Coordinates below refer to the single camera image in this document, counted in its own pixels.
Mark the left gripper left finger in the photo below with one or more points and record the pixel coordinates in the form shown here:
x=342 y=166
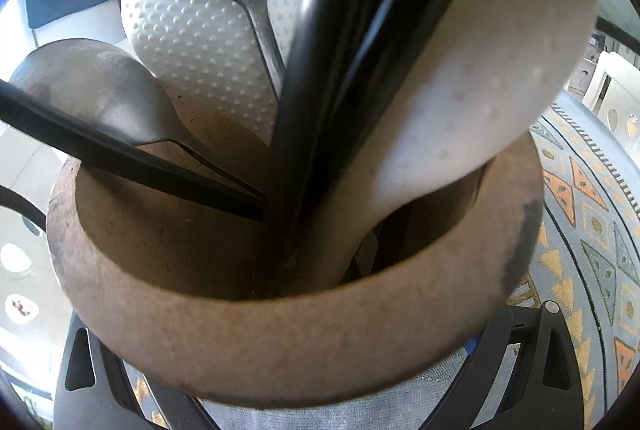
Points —
x=160 y=406

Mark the white dotted rice paddle large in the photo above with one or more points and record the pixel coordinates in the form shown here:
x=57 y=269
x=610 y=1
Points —
x=489 y=70

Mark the white dotted rice paddle small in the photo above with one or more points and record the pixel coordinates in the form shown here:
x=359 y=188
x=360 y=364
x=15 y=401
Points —
x=208 y=48

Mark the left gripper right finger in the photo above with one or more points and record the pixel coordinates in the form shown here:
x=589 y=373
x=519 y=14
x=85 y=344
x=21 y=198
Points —
x=461 y=403

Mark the black chopstick gold band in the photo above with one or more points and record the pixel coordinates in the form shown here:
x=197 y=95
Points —
x=100 y=151
x=347 y=62

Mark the bamboo utensil holder cup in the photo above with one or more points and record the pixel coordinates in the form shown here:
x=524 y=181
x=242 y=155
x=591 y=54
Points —
x=163 y=283

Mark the patterned blue woven table mat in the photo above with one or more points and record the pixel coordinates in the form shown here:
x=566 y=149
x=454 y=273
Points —
x=586 y=260

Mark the white chair near right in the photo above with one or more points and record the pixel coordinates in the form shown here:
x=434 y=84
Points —
x=613 y=95

